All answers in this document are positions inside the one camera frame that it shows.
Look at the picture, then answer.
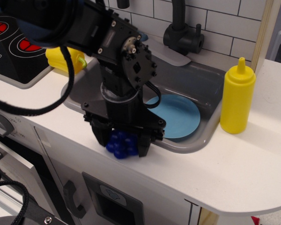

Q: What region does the black metal foreground base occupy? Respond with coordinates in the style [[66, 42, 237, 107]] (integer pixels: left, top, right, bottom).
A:
[[0, 199, 66, 225]]

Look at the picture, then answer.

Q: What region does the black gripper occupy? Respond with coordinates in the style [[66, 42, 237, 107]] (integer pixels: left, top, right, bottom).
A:
[[81, 93, 166, 157]]

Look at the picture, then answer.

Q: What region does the grey cabinet door handle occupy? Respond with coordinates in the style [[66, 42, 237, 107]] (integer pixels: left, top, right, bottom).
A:
[[63, 180, 86, 219]]

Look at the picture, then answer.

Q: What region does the yellow squeeze bottle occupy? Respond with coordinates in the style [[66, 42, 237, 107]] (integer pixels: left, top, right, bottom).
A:
[[220, 57, 256, 134]]

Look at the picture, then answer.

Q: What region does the black toy stovetop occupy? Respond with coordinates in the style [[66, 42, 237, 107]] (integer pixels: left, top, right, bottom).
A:
[[0, 13, 52, 89]]

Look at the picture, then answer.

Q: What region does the grey oven knob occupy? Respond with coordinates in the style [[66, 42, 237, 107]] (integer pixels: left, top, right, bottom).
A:
[[0, 114, 14, 137]]

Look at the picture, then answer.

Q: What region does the blue toy blueberries cluster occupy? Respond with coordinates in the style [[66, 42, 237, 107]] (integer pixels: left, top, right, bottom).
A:
[[106, 129, 138, 159]]

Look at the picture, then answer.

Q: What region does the black toy faucet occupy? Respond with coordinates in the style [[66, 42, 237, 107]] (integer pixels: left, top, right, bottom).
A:
[[163, 0, 205, 56]]

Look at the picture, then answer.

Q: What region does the black braided foreground cable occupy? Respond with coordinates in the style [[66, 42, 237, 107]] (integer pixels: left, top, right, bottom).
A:
[[0, 180, 30, 225]]

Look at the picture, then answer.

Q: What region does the light blue plate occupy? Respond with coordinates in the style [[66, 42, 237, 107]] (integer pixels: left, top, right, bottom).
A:
[[150, 94, 200, 139]]

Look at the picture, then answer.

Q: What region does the light wooden side post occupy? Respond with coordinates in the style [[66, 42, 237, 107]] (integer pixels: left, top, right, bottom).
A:
[[251, 0, 281, 75]]

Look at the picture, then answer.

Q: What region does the grey toy sink basin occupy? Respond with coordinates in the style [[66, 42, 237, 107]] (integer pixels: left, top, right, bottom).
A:
[[60, 52, 226, 154]]

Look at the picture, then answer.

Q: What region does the white oven door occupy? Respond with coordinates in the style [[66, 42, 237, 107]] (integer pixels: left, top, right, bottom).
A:
[[0, 143, 44, 204]]

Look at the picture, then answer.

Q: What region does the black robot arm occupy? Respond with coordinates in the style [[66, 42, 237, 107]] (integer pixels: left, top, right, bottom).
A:
[[0, 0, 166, 158]]

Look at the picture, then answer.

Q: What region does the grey dishwasher panel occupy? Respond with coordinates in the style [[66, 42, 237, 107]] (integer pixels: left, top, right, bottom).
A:
[[82, 172, 145, 225]]

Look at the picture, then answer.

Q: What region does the yellow toy bell pepper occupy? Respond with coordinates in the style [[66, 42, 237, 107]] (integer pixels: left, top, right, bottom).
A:
[[45, 47, 87, 76]]

